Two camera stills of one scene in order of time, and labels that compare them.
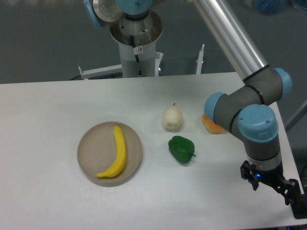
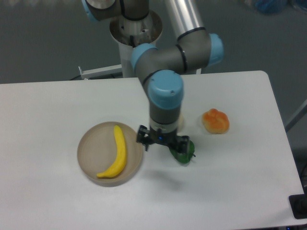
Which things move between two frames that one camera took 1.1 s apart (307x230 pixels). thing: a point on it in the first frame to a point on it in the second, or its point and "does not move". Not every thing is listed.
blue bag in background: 271,7 does not move
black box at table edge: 299,204 does not move
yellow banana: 121,161 does not move
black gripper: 272,177 to 170,139
